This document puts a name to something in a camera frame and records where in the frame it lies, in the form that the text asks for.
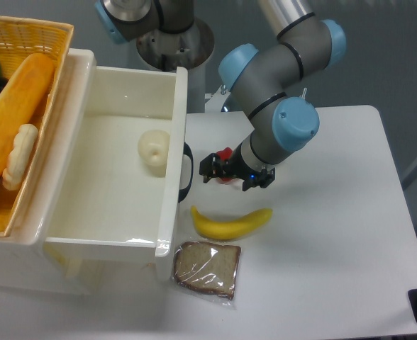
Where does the orange baguette loaf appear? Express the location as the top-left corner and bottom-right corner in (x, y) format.
(0, 53), (55, 176)

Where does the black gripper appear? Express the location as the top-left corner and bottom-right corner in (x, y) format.
(199, 149), (275, 191)

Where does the white drawer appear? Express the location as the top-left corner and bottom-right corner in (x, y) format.
(46, 67), (188, 281)

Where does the yellow wicker basket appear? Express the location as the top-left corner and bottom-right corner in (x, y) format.
(0, 16), (74, 237)

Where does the white drawer cabinet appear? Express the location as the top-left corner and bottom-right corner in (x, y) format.
(0, 49), (101, 294)

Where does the pale twisted bread roll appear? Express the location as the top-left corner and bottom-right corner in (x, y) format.
(2, 124), (38, 191)

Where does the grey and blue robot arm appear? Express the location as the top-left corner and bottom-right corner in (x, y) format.
(95, 1), (346, 190)

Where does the yellow banana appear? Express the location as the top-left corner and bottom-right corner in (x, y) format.
(190, 206), (273, 241)

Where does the red bell pepper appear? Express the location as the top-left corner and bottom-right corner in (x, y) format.
(216, 147), (238, 184)

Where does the bread slice in plastic bag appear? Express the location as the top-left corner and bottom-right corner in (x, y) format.
(172, 241), (242, 306)

